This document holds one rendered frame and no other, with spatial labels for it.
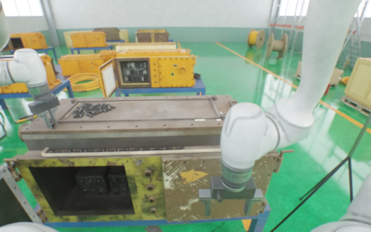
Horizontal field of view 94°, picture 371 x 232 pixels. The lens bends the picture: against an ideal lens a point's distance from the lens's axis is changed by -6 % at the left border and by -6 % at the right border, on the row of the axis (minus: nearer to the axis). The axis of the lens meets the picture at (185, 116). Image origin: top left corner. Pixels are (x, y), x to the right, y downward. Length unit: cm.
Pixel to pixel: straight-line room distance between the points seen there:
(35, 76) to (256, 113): 95
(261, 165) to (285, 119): 67
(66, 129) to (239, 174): 94
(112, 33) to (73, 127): 1149
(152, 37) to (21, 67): 854
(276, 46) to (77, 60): 911
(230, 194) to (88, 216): 113
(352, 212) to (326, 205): 234
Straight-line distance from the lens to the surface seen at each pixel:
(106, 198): 165
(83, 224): 170
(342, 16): 33
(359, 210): 49
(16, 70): 108
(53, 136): 123
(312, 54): 38
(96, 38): 995
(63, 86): 473
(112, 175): 149
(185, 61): 357
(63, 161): 120
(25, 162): 133
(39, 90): 110
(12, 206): 144
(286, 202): 263
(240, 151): 46
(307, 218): 259
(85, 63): 739
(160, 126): 102
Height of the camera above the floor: 190
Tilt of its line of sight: 29 degrees down
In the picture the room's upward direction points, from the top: straight up
